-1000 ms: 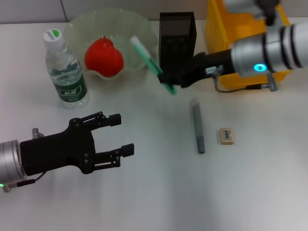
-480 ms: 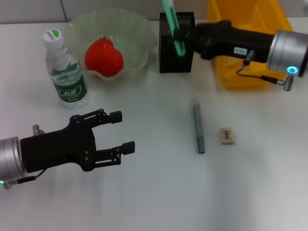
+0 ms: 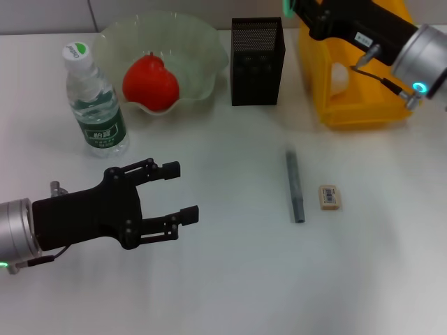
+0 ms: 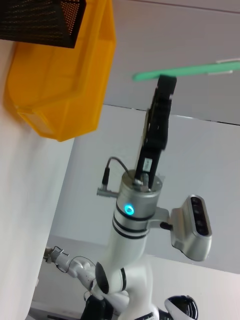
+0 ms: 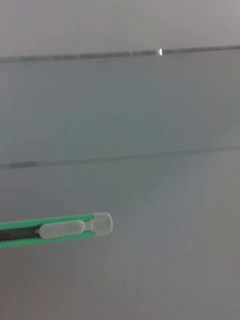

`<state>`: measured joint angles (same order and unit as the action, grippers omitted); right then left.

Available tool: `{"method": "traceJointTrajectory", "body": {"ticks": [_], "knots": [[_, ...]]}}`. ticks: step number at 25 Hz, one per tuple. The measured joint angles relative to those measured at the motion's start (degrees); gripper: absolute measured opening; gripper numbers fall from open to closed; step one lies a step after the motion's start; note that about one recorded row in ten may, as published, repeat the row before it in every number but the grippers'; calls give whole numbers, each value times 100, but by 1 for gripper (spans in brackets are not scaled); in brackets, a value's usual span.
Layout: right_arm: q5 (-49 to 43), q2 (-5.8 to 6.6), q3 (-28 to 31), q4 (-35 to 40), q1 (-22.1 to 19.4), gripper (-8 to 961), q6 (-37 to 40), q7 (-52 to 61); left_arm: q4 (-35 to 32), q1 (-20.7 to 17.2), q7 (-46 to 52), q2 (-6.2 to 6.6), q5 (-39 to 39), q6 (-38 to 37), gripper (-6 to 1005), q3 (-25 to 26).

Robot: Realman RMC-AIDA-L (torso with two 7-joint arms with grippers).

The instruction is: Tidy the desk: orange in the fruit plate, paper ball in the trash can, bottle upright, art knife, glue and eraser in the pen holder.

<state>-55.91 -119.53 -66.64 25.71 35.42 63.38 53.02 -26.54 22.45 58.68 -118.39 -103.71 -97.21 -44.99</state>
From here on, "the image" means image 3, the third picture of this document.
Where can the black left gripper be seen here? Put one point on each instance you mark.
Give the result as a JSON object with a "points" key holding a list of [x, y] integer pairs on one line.
{"points": [[87, 216]]}

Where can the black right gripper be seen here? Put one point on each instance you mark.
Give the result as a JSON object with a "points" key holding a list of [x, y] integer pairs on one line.
{"points": [[363, 21]]}

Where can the white paper ball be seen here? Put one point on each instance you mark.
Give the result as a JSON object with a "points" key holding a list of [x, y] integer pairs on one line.
{"points": [[340, 80]]}

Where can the clear green-label water bottle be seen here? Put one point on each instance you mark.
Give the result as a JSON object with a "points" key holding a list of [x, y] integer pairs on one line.
{"points": [[99, 118]]}

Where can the red-orange toy orange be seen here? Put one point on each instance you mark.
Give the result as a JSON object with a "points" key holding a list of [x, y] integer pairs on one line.
{"points": [[150, 83]]}

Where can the grey pen tube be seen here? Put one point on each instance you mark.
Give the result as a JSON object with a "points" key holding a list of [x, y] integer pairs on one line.
{"points": [[296, 188]]}

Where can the black mesh pen holder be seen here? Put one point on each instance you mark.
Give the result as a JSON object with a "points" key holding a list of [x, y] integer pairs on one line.
{"points": [[256, 80]]}

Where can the translucent wavy fruit plate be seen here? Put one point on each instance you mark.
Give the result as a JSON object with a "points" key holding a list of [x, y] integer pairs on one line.
{"points": [[195, 52]]}

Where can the beige eraser with barcode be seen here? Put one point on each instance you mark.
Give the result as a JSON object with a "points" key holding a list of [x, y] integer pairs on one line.
{"points": [[329, 197]]}

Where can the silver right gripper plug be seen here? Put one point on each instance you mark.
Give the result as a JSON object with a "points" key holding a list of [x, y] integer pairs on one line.
{"points": [[368, 56]]}

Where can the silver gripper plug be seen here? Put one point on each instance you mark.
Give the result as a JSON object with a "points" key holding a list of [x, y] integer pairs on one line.
{"points": [[368, 56], [56, 188]]}

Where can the yellow plastic bin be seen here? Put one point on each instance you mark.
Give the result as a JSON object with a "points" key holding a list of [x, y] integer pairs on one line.
{"points": [[370, 104]]}

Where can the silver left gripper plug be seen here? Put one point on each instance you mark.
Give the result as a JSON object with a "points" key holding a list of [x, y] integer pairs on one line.
{"points": [[56, 188]]}

